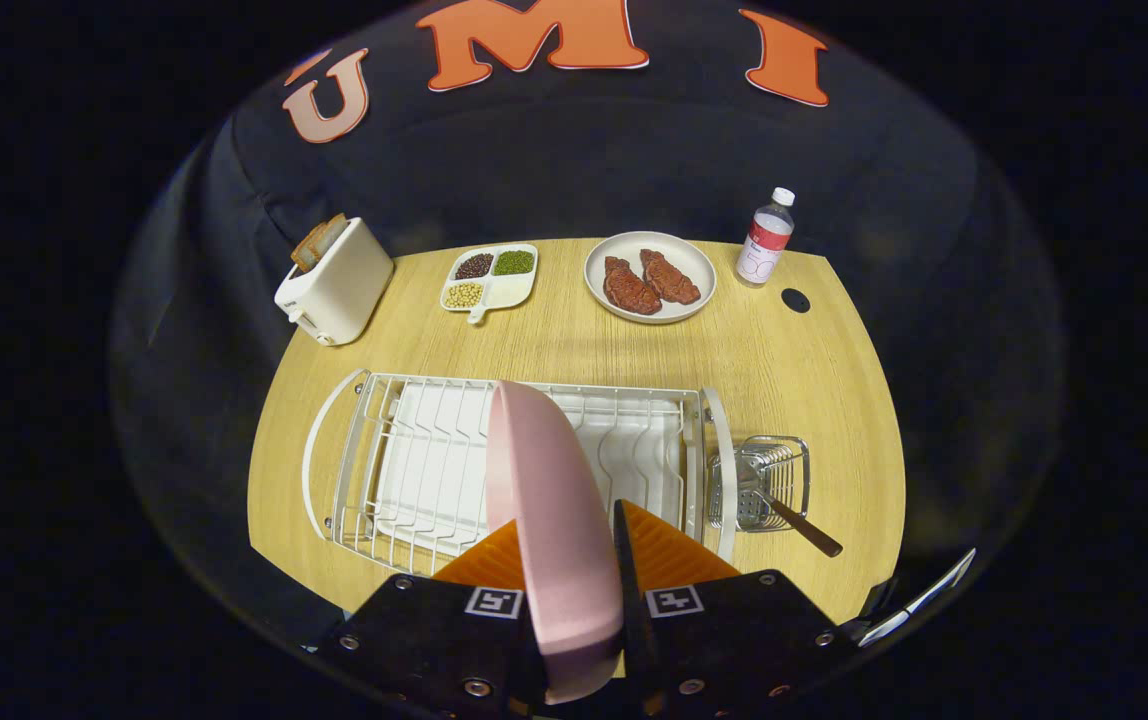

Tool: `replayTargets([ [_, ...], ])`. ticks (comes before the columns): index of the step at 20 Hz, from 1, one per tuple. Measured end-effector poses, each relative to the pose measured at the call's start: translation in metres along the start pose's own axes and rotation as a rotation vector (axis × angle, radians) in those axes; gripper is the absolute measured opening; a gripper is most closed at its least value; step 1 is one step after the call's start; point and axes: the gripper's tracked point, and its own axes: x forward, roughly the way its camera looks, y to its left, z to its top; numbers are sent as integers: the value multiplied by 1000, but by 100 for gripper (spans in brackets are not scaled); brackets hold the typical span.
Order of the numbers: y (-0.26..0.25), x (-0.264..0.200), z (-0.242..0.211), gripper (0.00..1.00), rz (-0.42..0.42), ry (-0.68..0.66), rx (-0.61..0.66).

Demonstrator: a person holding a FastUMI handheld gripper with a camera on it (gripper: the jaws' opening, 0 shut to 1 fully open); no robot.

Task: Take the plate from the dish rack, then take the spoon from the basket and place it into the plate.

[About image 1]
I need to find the white toaster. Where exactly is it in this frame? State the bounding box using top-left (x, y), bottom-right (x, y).
top-left (274, 217), bottom-right (396, 347)

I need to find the white wire dish rack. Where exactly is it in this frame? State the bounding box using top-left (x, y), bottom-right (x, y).
top-left (301, 368), bottom-right (738, 579)

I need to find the clear bottle with red label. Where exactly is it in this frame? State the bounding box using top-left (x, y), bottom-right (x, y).
top-left (735, 187), bottom-right (796, 289)

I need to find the wooden handled metal spoon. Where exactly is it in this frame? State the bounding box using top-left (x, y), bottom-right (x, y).
top-left (739, 470), bottom-right (844, 559)

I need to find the pink plate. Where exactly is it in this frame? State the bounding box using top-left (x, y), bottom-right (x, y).
top-left (485, 380), bottom-right (627, 706)

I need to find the metal wire basket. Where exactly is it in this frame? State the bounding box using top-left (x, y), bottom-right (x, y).
top-left (709, 434), bottom-right (812, 533)

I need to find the white divided dish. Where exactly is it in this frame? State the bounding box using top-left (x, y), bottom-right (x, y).
top-left (439, 243), bottom-right (540, 325)

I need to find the white plate with steaks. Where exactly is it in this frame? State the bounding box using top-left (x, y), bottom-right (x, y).
top-left (584, 231), bottom-right (717, 325)

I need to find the brown steak piece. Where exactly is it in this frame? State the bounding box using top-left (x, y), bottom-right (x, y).
top-left (640, 249), bottom-right (702, 305)
top-left (602, 256), bottom-right (663, 316)

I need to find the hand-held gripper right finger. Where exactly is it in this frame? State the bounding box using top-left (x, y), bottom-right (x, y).
top-left (613, 499), bottom-right (860, 720)

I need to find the black backdrop cloth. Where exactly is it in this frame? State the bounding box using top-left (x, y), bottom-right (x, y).
top-left (109, 0), bottom-right (1065, 651)

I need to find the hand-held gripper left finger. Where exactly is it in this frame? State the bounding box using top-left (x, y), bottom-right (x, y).
top-left (317, 518), bottom-right (547, 720)

